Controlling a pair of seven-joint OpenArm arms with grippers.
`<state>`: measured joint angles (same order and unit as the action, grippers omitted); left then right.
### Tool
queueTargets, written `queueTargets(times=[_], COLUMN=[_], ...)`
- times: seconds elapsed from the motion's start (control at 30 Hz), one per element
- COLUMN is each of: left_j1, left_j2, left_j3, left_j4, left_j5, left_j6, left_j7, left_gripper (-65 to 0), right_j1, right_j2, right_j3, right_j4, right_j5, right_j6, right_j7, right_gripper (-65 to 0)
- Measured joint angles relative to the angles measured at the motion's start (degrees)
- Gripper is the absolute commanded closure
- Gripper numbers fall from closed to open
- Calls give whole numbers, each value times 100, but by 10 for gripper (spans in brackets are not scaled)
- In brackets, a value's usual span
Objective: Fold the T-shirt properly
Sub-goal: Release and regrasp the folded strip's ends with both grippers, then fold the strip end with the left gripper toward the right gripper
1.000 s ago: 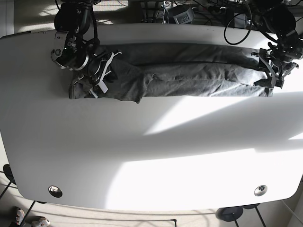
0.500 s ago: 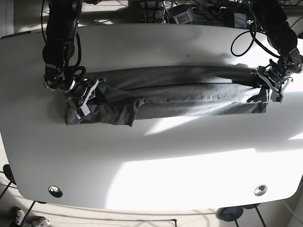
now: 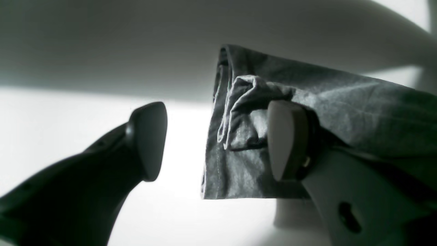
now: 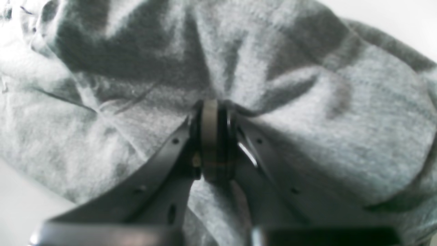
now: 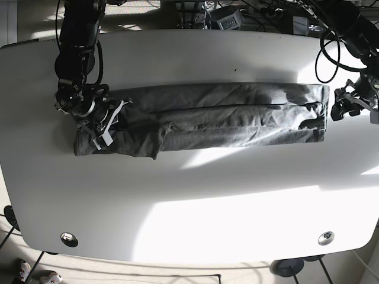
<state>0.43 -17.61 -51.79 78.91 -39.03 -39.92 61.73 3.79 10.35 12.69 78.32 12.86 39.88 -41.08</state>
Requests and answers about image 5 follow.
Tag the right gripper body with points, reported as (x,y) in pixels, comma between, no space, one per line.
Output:
(97,122)

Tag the left black table leg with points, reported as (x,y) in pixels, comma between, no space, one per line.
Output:
(35,266)

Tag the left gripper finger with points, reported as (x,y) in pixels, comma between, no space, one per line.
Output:
(339,109)

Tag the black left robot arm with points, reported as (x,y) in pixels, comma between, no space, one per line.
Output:
(345,24)

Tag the white sneaker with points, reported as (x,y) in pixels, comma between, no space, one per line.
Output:
(52,278)
(24,270)

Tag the left silver table grommet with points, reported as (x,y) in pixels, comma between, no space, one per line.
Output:
(69,239)

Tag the grey multi-socket box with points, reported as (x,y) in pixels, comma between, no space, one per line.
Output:
(229,18)

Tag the grey power adapter box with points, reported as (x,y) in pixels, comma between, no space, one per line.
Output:
(300,26)

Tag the right silver table grommet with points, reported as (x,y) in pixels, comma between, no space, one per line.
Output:
(326,238)

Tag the plain dark grey T-shirt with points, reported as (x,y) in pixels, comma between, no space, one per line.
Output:
(208,115)

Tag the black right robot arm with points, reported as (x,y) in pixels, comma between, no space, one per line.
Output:
(80,68)

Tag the black round stand base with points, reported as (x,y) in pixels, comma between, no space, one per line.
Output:
(289,267)

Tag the silver table grommet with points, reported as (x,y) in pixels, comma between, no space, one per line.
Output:
(326,238)
(69,239)

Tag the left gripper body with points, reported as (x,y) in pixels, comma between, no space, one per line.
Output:
(360,95)

